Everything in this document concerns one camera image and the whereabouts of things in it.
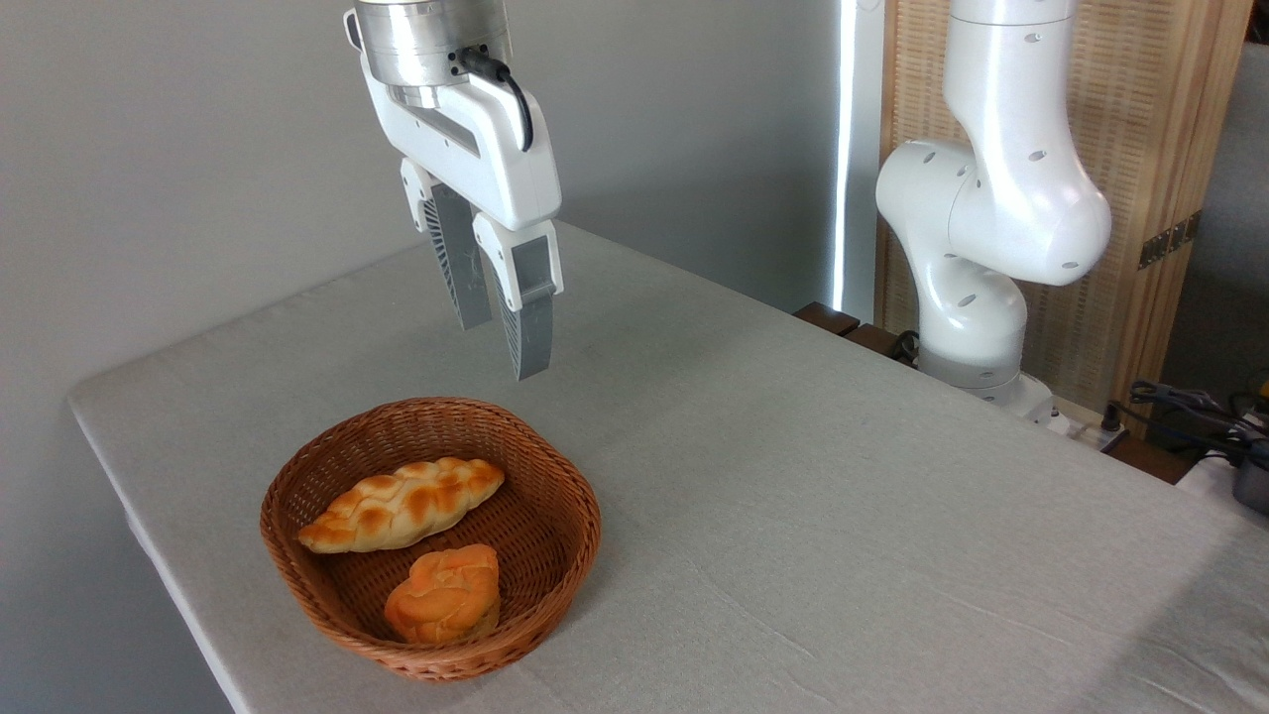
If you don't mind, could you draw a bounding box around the round orange bread roll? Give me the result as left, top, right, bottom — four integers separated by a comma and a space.
384, 543, 501, 646

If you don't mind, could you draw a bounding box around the grey tablecloth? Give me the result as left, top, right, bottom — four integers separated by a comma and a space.
67, 220, 1269, 714

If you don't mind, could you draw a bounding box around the white vertical frame strip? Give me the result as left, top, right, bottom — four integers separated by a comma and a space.
831, 0, 885, 323

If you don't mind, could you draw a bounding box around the metal screen hinge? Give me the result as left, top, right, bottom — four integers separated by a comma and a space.
1138, 210, 1203, 271

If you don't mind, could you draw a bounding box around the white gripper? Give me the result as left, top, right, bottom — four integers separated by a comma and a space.
359, 50, 566, 382

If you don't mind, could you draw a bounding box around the white power strip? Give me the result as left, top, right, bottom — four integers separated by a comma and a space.
1041, 397, 1131, 453

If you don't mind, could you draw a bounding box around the braided golden bread loaf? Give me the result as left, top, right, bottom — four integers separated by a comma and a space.
297, 457, 506, 554

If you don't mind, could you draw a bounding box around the black cable bundle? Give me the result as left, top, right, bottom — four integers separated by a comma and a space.
1105, 380, 1269, 467

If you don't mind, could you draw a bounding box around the brown wicker basket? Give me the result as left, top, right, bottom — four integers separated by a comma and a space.
260, 397, 603, 682

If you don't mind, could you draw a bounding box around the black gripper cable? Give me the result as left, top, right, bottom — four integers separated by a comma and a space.
456, 47, 536, 154

